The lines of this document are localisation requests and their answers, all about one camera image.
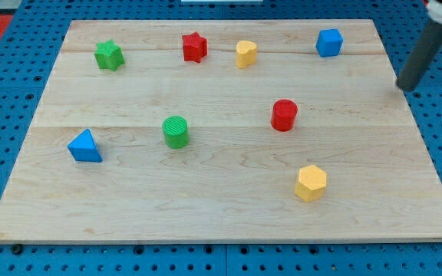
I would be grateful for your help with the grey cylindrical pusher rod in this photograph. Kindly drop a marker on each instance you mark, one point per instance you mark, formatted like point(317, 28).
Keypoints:
point(422, 54)

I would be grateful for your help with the green star block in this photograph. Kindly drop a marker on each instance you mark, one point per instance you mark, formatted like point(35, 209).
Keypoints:
point(108, 55)

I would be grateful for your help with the red star block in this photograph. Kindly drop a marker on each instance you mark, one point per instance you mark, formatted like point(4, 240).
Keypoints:
point(194, 47)

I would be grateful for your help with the wooden board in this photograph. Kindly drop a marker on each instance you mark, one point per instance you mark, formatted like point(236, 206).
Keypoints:
point(234, 182)

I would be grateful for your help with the blue cube block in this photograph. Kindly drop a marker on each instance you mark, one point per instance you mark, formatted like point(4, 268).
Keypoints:
point(329, 43)

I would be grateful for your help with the red cylinder block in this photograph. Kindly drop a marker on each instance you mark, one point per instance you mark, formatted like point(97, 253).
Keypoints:
point(283, 116)

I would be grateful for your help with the yellow heart block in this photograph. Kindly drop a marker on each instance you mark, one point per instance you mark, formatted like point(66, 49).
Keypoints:
point(246, 54)

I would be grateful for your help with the yellow hexagon block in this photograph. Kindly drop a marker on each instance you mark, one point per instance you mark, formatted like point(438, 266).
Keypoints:
point(310, 184)

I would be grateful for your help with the green cylinder block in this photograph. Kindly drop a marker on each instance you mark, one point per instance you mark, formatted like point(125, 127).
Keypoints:
point(175, 132)

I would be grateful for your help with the blue triangle block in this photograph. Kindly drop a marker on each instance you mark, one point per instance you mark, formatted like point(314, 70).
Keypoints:
point(84, 149)

